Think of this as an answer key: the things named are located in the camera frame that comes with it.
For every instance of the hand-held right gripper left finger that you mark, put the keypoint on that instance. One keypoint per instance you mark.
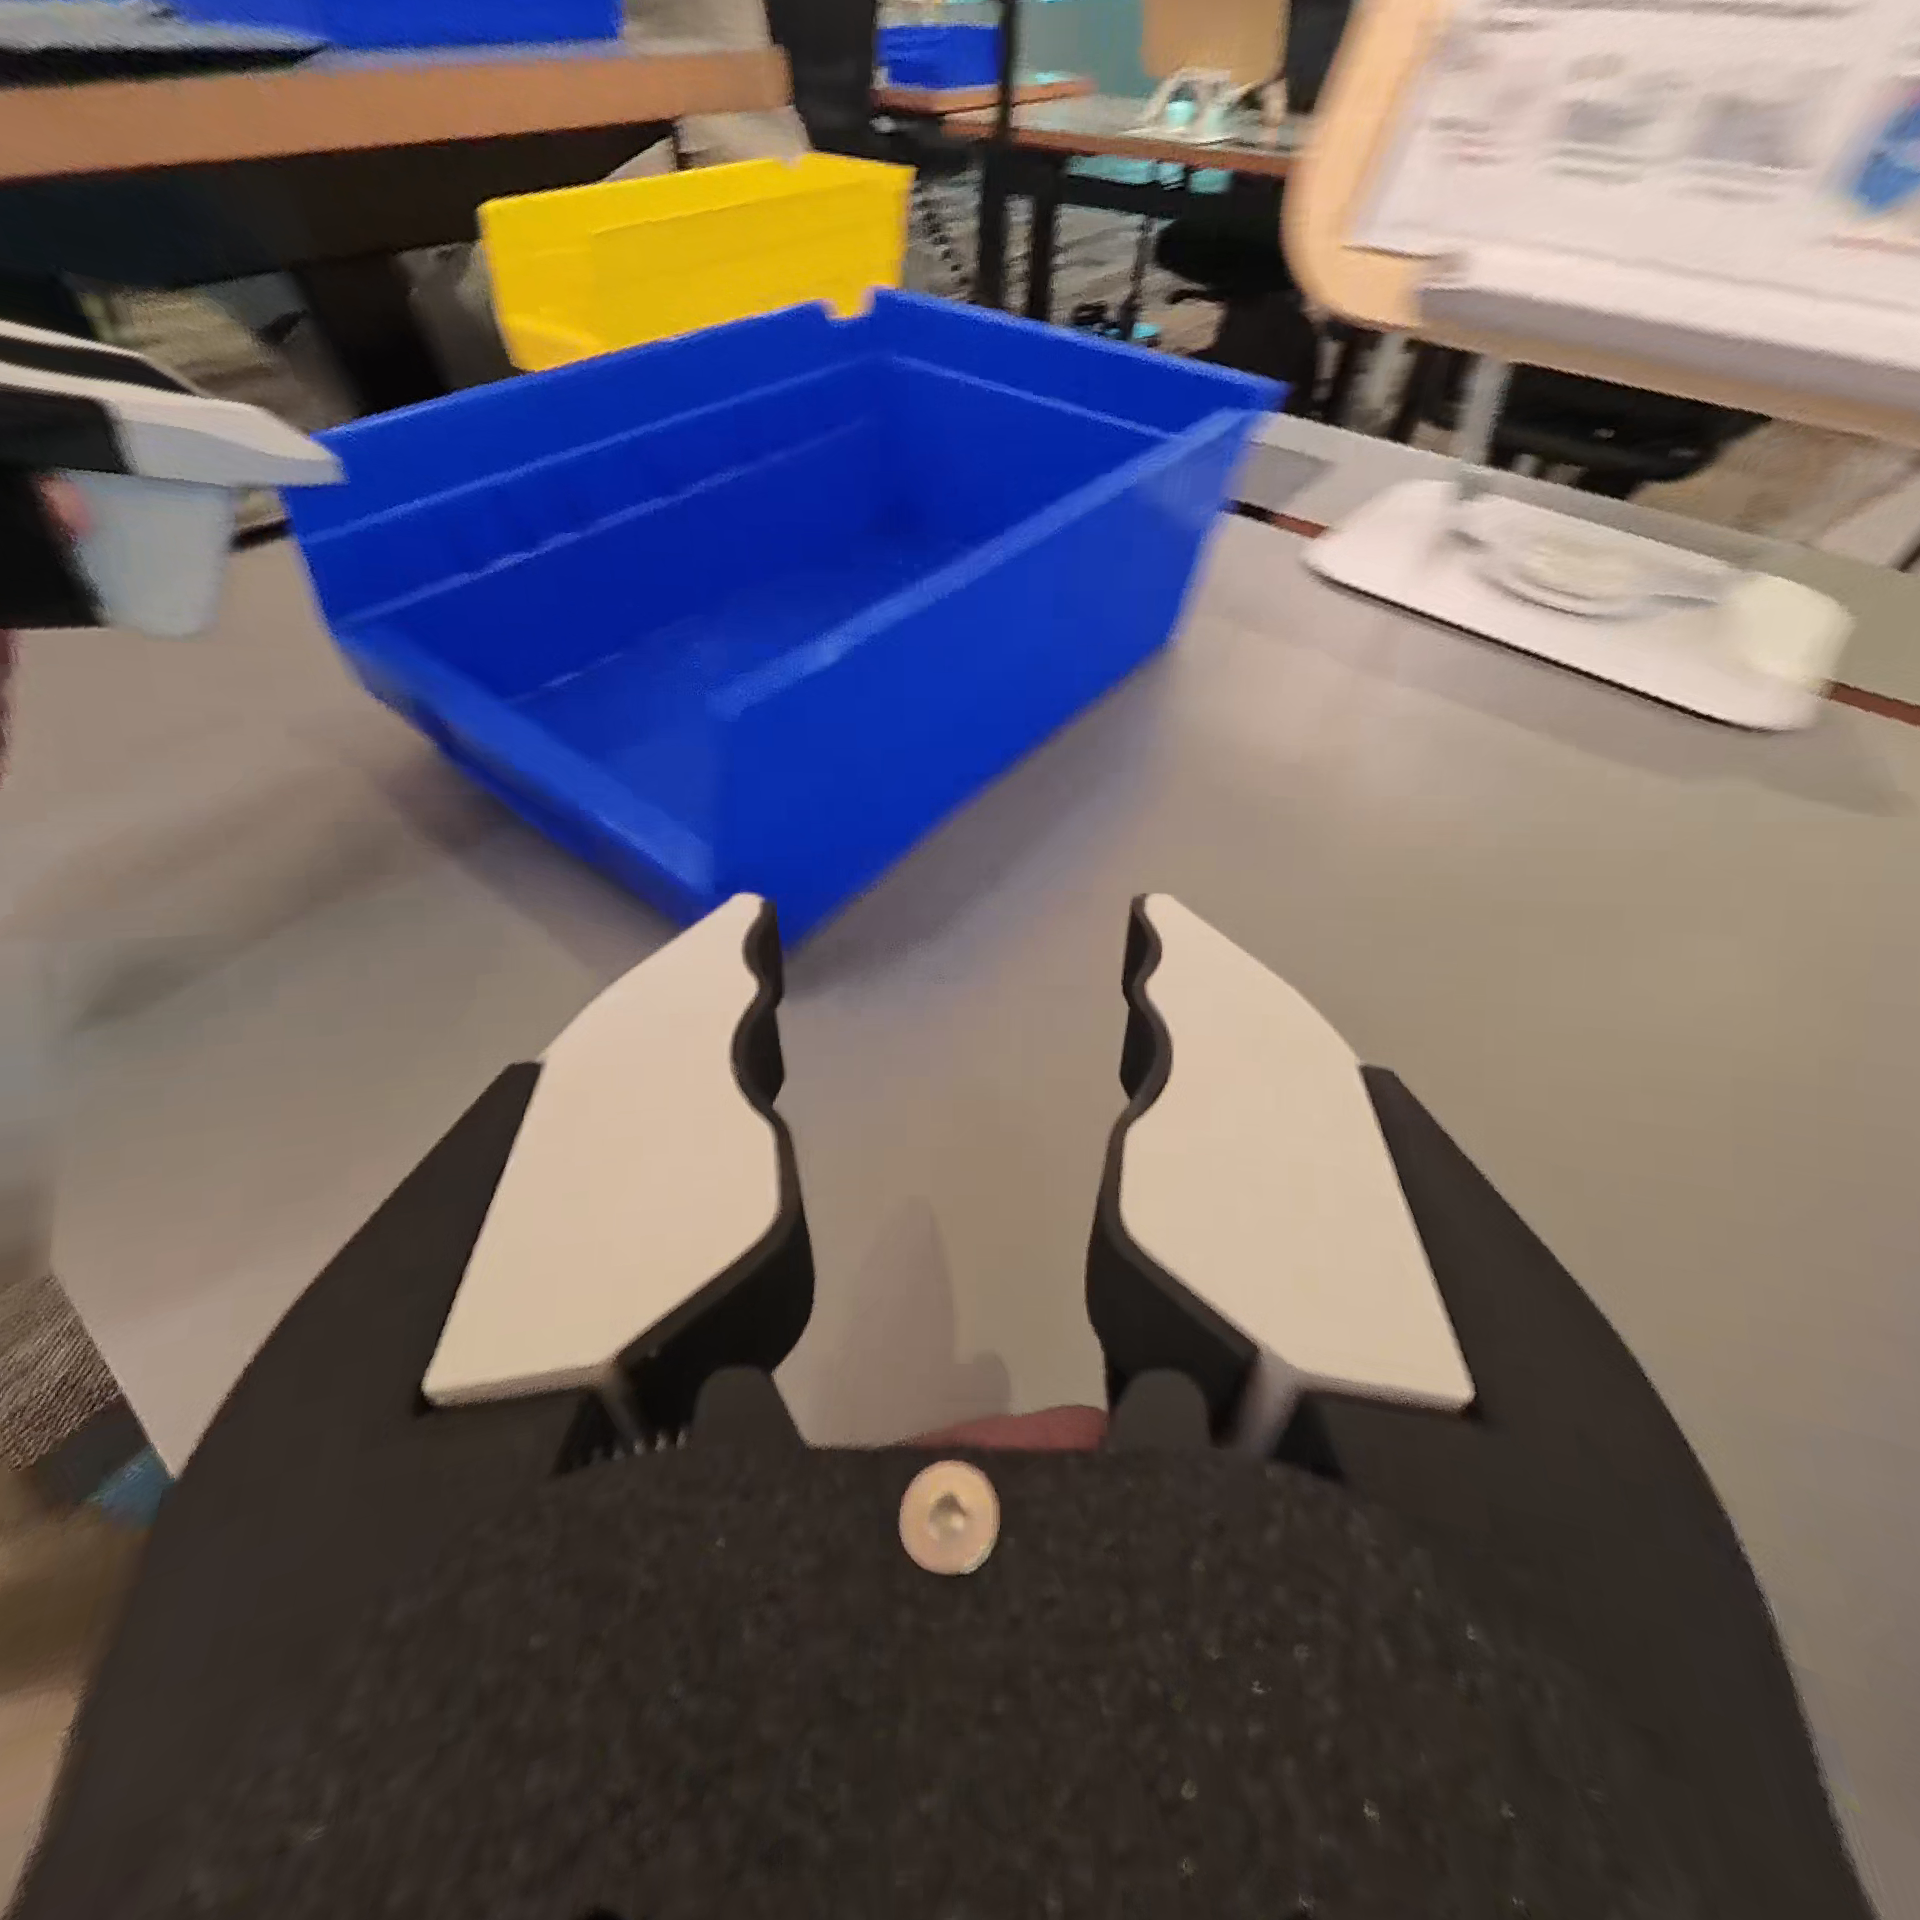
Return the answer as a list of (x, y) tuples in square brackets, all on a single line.
[(618, 1202)]

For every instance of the yellow storage bin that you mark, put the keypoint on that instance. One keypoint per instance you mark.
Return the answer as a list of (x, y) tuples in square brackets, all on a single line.
[(691, 255)]

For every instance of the person's right hand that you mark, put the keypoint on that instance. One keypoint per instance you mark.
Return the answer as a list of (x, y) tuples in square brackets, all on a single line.
[(1007, 1430)]

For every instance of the white instruction board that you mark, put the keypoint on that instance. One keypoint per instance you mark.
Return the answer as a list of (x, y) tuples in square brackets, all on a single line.
[(1651, 150)]

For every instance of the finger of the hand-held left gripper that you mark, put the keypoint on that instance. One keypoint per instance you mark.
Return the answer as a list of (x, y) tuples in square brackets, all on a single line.
[(209, 445), (75, 359)]

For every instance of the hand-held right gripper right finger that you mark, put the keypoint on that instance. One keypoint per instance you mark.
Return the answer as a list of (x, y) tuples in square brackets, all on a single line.
[(1291, 1202)]

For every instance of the brown wooden desk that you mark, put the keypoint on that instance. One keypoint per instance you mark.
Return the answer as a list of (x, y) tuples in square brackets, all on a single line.
[(362, 105)]

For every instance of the small blue storage bin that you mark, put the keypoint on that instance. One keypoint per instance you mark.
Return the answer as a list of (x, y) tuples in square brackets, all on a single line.
[(939, 54)]

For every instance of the instruction sheet on stand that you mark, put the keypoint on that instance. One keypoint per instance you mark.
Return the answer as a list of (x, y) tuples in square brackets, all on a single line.
[(1322, 210)]

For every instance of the white document stand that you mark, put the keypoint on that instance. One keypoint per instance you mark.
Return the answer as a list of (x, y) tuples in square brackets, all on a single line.
[(1410, 556)]

